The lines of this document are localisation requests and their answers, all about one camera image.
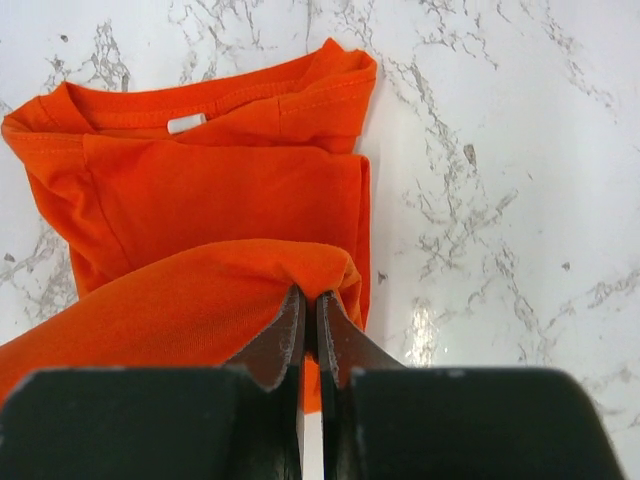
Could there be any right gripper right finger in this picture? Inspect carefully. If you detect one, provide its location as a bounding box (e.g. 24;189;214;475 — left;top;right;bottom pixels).
316;291;404;479

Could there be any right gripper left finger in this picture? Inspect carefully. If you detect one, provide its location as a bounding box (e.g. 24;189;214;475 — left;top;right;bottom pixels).
225;286;306;479

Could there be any orange t shirt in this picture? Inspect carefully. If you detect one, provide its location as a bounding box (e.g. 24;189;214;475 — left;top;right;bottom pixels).
1;40;377;396

